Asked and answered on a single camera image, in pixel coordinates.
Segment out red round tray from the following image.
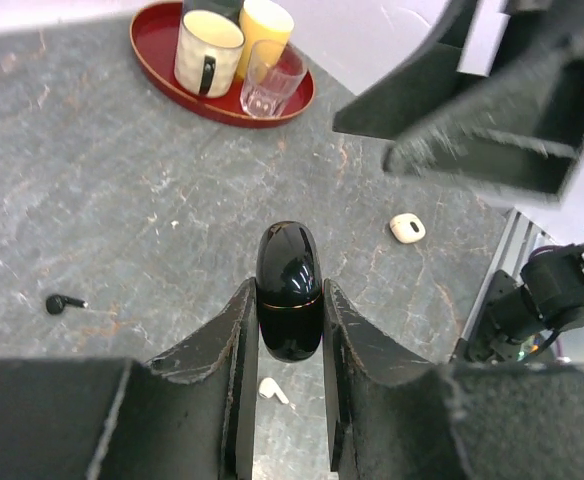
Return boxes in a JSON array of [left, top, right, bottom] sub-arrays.
[[129, 1, 315, 129]]

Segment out dark green mug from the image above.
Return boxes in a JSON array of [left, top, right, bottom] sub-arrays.
[[181, 0, 244, 23]]

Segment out white earbud centre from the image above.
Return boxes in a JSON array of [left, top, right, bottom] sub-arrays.
[[258, 377, 290, 405]]

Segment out white earbud charging case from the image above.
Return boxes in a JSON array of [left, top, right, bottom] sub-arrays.
[[389, 213, 426, 244]]

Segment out black earbud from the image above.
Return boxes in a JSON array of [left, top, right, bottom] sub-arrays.
[[45, 293, 88, 316]]

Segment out black earbud charging case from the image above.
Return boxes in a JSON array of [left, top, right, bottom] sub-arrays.
[[255, 221, 324, 363]]

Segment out yellow mug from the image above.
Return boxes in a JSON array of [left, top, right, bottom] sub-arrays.
[[236, 0, 295, 79]]

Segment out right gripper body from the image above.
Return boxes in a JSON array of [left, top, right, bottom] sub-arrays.
[[463, 1, 584, 136]]

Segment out clear drinking glass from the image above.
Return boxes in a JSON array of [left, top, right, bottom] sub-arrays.
[[240, 39, 307, 119]]

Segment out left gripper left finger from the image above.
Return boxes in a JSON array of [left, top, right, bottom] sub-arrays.
[[0, 279, 258, 479]]

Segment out white mug black handle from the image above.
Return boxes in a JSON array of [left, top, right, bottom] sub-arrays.
[[174, 9, 245, 98]]

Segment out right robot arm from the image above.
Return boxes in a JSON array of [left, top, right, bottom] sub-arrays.
[[333, 1, 584, 363]]

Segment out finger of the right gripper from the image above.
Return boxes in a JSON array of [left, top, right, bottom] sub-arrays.
[[332, 1, 562, 140], [382, 125, 584, 203]]

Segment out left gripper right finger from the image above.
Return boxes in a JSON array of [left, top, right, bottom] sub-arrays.
[[323, 280, 584, 479]]

